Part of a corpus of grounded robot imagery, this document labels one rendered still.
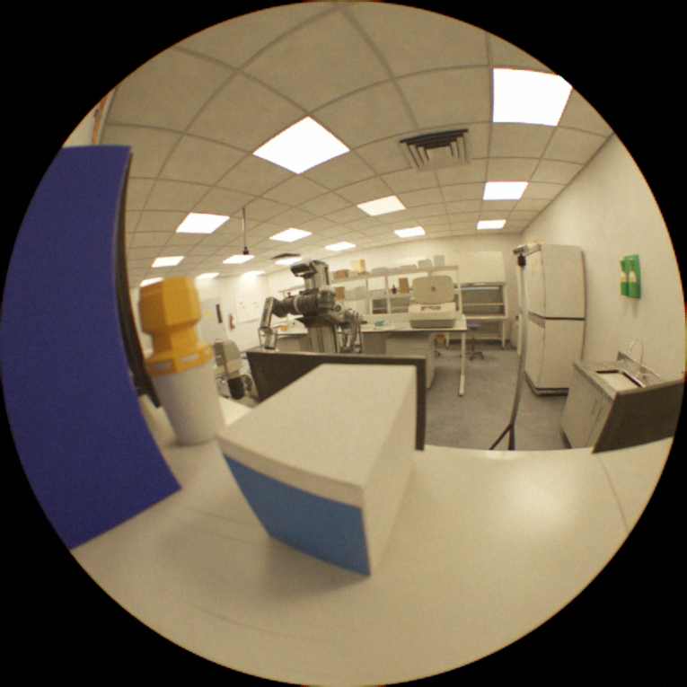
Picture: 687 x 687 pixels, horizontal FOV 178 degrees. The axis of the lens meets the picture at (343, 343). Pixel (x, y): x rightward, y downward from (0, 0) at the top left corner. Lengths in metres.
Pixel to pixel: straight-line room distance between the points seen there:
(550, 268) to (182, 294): 3.05
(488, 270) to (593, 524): 5.11
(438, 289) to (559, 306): 1.70
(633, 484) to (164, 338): 0.44
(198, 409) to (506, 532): 0.28
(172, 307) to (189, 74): 1.41
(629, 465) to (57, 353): 0.43
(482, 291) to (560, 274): 2.50
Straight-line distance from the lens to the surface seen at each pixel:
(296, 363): 0.56
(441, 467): 0.19
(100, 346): 0.18
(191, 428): 0.27
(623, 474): 0.24
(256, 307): 8.34
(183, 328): 0.26
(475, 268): 5.17
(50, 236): 0.21
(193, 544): 0.18
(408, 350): 3.01
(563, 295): 3.09
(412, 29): 1.47
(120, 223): 0.39
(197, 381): 0.25
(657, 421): 0.55
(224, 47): 1.44
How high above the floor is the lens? 1.39
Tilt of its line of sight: 12 degrees down
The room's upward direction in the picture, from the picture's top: 7 degrees counter-clockwise
